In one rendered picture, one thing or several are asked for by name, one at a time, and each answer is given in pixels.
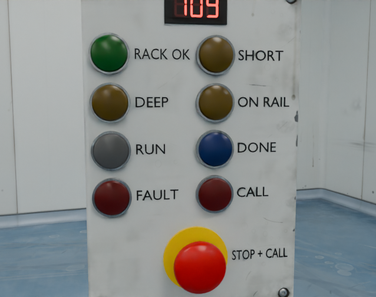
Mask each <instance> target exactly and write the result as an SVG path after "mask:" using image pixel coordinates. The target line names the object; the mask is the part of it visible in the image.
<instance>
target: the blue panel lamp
mask: <svg viewBox="0 0 376 297"><path fill-rule="evenodd" d="M231 154H232V144H231V141H230V139H229V138H228V137H227V136H226V135H225V134H223V133H220V132H212V133H209V134H207V135H205V136H204V137H203V138H202V139H201V141H200V144H199V156H200V158H201V159H202V160H203V162H204V163H206V164H208V165H210V166H220V165H223V164H225V163H226V162H227V161H228V160H229V158H230V157H231Z"/></svg>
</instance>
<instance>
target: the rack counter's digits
mask: <svg viewBox="0 0 376 297"><path fill-rule="evenodd" d="M173 18H207V19H220V0H173Z"/></svg>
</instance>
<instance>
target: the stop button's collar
mask: <svg viewBox="0 0 376 297"><path fill-rule="evenodd" d="M198 241H204V242H209V243H212V244H213V245H215V246H216V247H217V248H219V249H220V251H221V252H222V254H223V255H224V257H225V261H226V265H227V258H228V256H227V249H226V246H225V243H224V241H223V240H222V239H221V237H220V236H219V235H218V234H217V233H216V232H214V231H213V230H211V229H208V228H206V227H201V226H193V227H188V228H185V229H183V230H181V231H179V232H177V233H176V234H175V235H174V236H173V237H172V238H171V239H170V240H169V242H168V243H167V245H166V248H165V250H164V255H163V264H164V268H165V271H166V273H167V276H168V277H169V278H170V280H171V281H172V282H173V283H174V284H175V285H177V286H179V287H181V286H180V285H179V284H178V283H177V280H176V278H175V275H174V270H173V266H174V260H175V258H176V256H177V254H178V253H179V252H180V250H181V249H182V248H183V247H185V246H186V245H188V244H190V243H193V242H198ZM268 250H272V249H268ZM268 250H267V251H266V256H267V252H268ZM245 251H247V252H248V257H249V251H248V250H244V251H243V254H244V252H245ZM252 251H253V253H252ZM233 252H236V251H235V250H234V251H233ZM233 252H232V254H233ZM237 252H239V260H240V252H242V250H237ZM275 252H276V253H275ZM243 254H242V255H243ZM254 254H255V251H254V250H253V249H252V250H250V258H252V255H254ZM274 255H277V258H278V254H277V251H276V248H275V250H274V253H273V256H274ZM233 256H234V257H235V258H234V259H233V258H232V259H233V260H235V259H236V256H235V255H234V254H233ZM273 256H267V257H268V258H271V257H273ZM248 257H247V258H245V257H244V255H243V258H244V259H248ZM181 288H182V287H181Z"/></svg>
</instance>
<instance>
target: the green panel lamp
mask: <svg viewBox="0 0 376 297"><path fill-rule="evenodd" d="M90 54H91V59H92V62H93V63H94V65H95V66H96V67H97V68H98V69H100V70H102V71H105V72H114V71H117V70H119V69H120V68H122V67H123V65H124V64H125V63H126V61H127V56H128V52H127V47H126V45H125V43H124V42H123V41H122V40H121V39H119V38H118V37H117V36H114V35H103V36H101V37H99V38H97V39H96V40H95V41H94V42H93V44H92V46H91V51H90Z"/></svg>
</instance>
